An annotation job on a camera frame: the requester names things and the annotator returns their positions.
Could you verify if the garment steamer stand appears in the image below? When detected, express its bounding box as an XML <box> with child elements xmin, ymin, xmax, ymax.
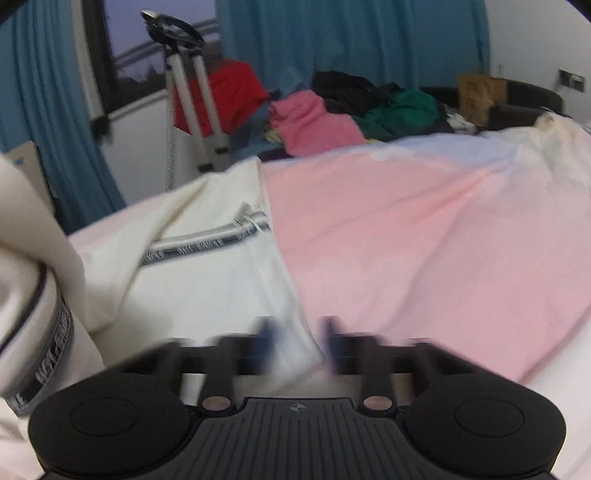
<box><xmin>140</xmin><ymin>9</ymin><xmax>230</xmax><ymax>174</ymax></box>

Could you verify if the black sofa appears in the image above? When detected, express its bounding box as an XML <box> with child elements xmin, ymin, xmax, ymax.
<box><xmin>418</xmin><ymin>79</ymin><xmax>565</xmax><ymax>132</ymax></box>

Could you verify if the cream blanket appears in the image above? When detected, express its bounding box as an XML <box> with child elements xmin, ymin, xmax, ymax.
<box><xmin>480</xmin><ymin>111</ymin><xmax>591</xmax><ymax>195</ymax></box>

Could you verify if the blue curtain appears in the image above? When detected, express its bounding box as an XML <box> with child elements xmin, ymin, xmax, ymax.
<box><xmin>215</xmin><ymin>0</ymin><xmax>491</xmax><ymax>93</ymax></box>
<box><xmin>0</xmin><ymin>0</ymin><xmax>127</xmax><ymax>235</ymax></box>

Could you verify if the cardboard box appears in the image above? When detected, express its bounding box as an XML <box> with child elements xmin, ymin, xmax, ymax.
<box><xmin>0</xmin><ymin>140</ymin><xmax>57</xmax><ymax>217</ymax></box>

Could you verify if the window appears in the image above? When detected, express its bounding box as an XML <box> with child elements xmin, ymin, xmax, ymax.
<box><xmin>90</xmin><ymin>0</ymin><xmax>222</xmax><ymax>117</ymax></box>

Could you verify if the green garment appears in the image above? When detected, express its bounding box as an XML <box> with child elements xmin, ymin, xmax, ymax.
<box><xmin>355</xmin><ymin>89</ymin><xmax>442</xmax><ymax>142</ymax></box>

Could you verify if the wall socket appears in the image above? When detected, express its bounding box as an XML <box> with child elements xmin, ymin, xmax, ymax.
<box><xmin>557</xmin><ymin>69</ymin><xmax>584</xmax><ymax>91</ymax></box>

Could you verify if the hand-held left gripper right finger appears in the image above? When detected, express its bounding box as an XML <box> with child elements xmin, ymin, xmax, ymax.
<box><xmin>321</xmin><ymin>316</ymin><xmax>467</xmax><ymax>415</ymax></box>

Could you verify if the white garment with grey trim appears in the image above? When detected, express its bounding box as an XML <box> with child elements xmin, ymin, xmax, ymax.
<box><xmin>0</xmin><ymin>152</ymin><xmax>327</xmax><ymax>444</ymax></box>

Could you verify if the pink garment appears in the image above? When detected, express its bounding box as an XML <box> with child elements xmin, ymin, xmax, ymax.
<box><xmin>268</xmin><ymin>89</ymin><xmax>366</xmax><ymax>158</ymax></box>

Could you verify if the pink bed sheet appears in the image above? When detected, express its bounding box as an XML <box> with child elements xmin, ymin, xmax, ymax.
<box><xmin>67</xmin><ymin>126</ymin><xmax>591</xmax><ymax>480</ymax></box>

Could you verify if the red garment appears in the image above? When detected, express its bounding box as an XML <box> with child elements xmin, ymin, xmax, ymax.
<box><xmin>174</xmin><ymin>58</ymin><xmax>270</xmax><ymax>137</ymax></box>

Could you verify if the black garment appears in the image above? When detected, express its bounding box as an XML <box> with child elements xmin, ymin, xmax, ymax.
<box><xmin>311</xmin><ymin>70</ymin><xmax>407</xmax><ymax>116</ymax></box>

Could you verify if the brown paper bag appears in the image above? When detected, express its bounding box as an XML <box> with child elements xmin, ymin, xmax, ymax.
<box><xmin>456</xmin><ymin>73</ymin><xmax>509</xmax><ymax>128</ymax></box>

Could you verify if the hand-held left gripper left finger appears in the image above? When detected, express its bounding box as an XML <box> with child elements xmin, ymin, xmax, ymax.
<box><xmin>121</xmin><ymin>316</ymin><xmax>281</xmax><ymax>415</ymax></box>

